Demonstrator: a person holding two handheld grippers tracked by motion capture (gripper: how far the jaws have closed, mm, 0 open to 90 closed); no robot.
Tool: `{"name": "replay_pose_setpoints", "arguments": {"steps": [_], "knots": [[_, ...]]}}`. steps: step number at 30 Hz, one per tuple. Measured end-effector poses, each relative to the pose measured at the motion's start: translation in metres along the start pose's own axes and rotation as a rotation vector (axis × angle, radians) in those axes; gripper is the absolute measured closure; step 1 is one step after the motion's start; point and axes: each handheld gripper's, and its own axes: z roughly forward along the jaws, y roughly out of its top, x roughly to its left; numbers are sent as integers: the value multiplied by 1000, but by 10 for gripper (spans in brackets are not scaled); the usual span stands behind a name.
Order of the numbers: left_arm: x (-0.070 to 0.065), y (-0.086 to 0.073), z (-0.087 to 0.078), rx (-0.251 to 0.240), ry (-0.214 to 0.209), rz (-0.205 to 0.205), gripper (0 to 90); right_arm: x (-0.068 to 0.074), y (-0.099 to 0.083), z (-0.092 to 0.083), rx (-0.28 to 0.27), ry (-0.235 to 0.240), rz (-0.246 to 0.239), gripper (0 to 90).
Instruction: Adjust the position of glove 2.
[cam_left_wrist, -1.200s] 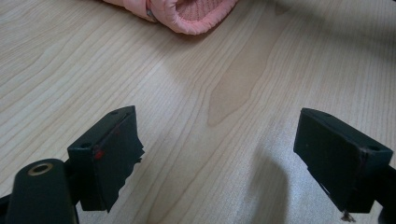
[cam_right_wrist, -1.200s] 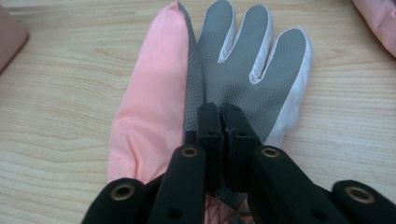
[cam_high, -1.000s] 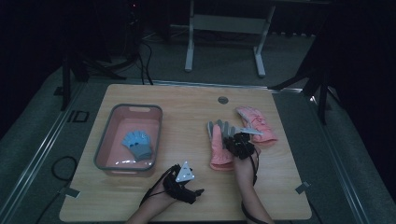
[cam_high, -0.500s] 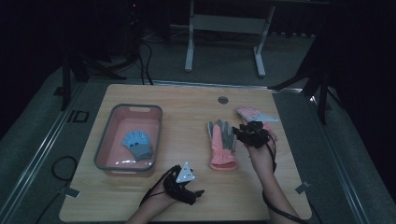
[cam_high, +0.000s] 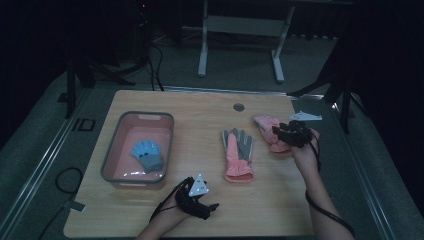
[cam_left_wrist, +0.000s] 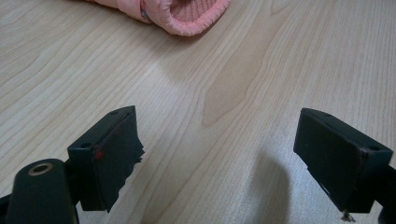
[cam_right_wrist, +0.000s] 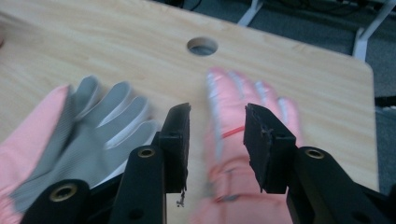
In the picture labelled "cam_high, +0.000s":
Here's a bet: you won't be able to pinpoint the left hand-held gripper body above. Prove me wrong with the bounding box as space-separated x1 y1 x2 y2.
174 173 214 219

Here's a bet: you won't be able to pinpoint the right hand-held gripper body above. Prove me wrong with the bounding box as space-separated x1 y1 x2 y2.
284 110 323 149

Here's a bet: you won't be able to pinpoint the pink winter glove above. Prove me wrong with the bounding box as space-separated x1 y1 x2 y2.
252 113 294 156
221 127 255 184

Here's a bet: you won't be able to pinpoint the blue knitted glove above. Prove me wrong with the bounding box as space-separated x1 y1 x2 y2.
129 139 165 174

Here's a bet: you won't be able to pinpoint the pink plastic basin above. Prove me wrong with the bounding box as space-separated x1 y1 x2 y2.
100 110 175 190

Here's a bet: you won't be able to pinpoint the person's left hand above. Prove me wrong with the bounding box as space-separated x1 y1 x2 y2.
163 198 191 226

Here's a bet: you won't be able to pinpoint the person's right hand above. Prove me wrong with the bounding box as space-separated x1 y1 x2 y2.
291 131 322 173

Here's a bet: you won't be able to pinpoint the black tripod stand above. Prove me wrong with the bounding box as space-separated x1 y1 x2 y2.
64 56 136 119
288 33 354 134

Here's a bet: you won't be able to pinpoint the grey tape strip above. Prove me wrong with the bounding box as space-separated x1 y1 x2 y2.
63 199 87 213

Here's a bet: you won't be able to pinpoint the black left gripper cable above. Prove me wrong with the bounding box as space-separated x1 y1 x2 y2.
149 177 194 224

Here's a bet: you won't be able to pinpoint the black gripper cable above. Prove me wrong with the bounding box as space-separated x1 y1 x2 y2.
304 131 356 238
149 177 194 224

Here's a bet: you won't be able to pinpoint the metal floor rail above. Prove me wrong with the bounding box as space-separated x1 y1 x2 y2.
93 84 334 101
0 89 91 236
333 99 401 240

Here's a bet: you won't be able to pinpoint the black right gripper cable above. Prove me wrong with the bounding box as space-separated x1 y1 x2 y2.
304 131 356 238

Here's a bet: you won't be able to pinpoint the white desk frame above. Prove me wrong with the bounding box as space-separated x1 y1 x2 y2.
198 0 296 84

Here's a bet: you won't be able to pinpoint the black looped floor cable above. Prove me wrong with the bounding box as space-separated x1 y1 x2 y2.
38 166 84 240

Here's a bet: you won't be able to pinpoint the black hanging cables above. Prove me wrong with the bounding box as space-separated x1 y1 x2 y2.
146 43 165 92

